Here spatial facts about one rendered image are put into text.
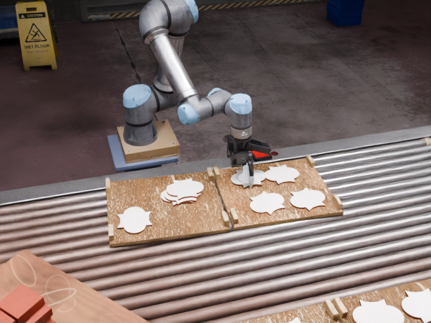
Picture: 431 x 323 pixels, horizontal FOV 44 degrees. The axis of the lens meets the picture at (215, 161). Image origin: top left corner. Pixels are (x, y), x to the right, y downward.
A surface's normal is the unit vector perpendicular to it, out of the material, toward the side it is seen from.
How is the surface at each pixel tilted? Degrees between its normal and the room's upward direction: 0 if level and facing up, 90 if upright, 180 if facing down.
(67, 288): 0
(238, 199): 0
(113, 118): 0
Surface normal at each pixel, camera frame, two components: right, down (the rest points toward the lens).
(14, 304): 0.01, -0.83
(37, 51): 0.22, 0.36
